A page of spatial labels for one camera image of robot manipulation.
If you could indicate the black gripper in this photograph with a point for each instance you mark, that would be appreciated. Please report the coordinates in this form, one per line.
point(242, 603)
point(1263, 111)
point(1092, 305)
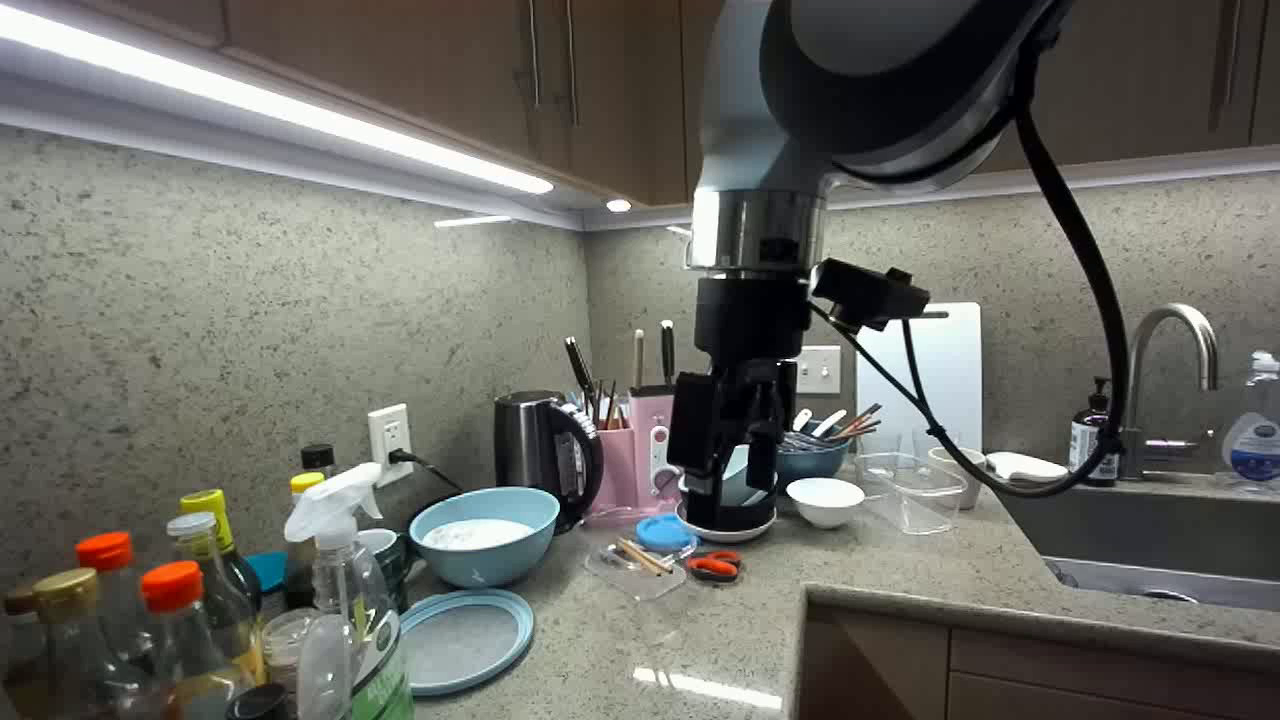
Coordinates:
point(747, 327)

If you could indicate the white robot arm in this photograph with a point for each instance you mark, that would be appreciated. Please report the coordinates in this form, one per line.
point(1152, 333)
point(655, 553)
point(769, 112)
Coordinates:
point(802, 92)

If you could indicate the dark blue utensil bowl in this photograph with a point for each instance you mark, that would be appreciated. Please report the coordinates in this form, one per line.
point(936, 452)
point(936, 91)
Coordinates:
point(809, 458)

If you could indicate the small white bowl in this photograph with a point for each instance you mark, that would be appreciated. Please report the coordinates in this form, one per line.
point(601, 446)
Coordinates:
point(827, 500)

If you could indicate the light blue bowl with contents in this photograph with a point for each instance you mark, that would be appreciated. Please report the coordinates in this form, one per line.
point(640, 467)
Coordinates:
point(487, 538)

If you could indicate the stacked dark bowls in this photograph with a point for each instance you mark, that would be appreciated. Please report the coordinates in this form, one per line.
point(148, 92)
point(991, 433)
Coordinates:
point(731, 510)

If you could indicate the pink knife block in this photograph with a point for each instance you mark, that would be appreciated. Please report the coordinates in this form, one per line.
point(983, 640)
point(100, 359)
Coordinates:
point(636, 473)

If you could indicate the small blue lid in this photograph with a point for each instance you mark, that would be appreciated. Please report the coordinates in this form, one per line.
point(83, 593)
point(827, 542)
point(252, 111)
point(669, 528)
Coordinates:
point(666, 534)

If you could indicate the orange black scissors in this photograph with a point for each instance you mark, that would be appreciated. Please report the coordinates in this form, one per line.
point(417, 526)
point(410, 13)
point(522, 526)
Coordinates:
point(713, 567)

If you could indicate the black electric kettle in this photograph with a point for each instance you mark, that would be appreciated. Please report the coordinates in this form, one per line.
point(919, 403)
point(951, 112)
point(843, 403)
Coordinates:
point(546, 441)

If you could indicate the white cutting board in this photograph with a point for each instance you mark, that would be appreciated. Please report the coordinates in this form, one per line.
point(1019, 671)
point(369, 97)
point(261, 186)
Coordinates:
point(951, 352)

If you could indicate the light blue plate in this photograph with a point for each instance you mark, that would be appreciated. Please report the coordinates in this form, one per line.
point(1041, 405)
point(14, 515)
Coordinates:
point(456, 640)

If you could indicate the chrome sink faucet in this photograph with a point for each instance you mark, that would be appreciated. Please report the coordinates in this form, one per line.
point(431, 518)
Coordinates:
point(1172, 375)

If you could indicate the white spray bottle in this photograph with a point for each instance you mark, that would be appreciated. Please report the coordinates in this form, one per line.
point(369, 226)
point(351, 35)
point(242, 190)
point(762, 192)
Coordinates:
point(351, 657)

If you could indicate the blue soap dispenser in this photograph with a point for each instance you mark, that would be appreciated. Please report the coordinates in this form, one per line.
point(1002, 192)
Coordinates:
point(1255, 438)

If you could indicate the yellow cap bottle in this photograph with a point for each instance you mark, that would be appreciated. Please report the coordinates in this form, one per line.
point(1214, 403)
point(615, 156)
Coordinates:
point(213, 500)

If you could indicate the orange cap sauce bottle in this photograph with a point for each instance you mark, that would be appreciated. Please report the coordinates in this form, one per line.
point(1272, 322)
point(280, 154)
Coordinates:
point(191, 657)

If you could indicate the white light switch plate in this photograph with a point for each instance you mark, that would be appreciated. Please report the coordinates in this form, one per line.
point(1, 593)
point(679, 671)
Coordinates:
point(818, 369)

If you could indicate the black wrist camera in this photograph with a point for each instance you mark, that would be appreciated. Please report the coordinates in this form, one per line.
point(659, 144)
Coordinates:
point(868, 299)

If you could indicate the white wall outlet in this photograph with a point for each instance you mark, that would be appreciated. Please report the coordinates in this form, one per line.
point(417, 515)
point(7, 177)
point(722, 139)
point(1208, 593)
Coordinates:
point(389, 431)

